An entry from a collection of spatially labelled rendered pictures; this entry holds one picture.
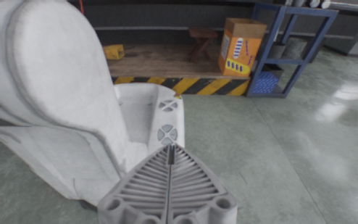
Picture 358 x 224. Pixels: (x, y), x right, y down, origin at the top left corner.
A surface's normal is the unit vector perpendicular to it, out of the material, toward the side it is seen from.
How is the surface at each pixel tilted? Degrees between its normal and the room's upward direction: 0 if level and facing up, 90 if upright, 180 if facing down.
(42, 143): 81
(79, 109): 95
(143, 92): 68
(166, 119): 39
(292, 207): 0
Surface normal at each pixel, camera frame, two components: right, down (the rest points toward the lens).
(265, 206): 0.01, -0.74
